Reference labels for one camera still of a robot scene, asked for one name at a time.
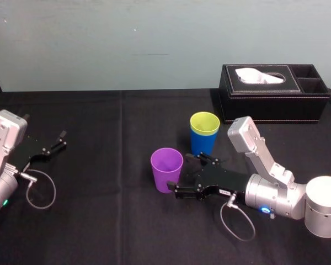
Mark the purple plastic cup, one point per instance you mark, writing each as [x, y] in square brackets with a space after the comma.
[165, 176]

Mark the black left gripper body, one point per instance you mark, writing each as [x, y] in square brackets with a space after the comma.
[27, 153]

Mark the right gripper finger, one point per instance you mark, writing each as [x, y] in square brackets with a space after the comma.
[187, 191]
[205, 159]

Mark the white tissue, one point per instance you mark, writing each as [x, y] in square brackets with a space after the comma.
[251, 76]

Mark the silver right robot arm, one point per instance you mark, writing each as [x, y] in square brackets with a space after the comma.
[281, 193]

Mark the blue plastic cup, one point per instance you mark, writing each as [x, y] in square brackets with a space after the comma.
[202, 143]

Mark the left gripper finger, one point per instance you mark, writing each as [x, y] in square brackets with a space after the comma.
[59, 143]
[51, 152]

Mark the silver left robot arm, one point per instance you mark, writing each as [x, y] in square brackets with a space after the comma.
[1, 138]

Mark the yellow-green plastic cup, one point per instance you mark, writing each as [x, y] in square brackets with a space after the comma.
[204, 122]

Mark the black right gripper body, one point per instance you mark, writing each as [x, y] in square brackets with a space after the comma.
[223, 182]

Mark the black leather tissue box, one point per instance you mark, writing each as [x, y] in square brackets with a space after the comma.
[264, 106]

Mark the black tablecloth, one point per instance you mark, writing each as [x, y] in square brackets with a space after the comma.
[99, 226]

